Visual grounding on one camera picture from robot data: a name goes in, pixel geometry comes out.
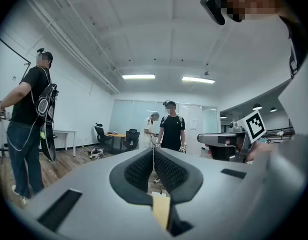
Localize black office chair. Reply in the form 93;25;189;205
123;128;141;151
94;122;112;146

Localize person's head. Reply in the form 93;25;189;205
210;0;302;24

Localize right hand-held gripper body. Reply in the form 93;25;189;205
208;110;268;163

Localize white desk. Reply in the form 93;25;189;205
52;129;78;157

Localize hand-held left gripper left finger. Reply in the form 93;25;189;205
109;147;155;207

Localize white ceiling conduit pipes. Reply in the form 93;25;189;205
23;0;122;95

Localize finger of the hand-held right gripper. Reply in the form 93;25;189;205
197;132;230;145

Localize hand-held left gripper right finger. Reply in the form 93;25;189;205
153;147;204;205

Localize ceiling light panel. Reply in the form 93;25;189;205
122;73;156;80
182;76;216;84

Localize wooden desk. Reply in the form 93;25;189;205
104;131;127;155

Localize black head-mounted camera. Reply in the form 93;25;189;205
200;0;226;26

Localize person's right forearm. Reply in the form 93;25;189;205
246;140;276;164

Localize person's black shirt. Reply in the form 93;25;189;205
276;0;308;80

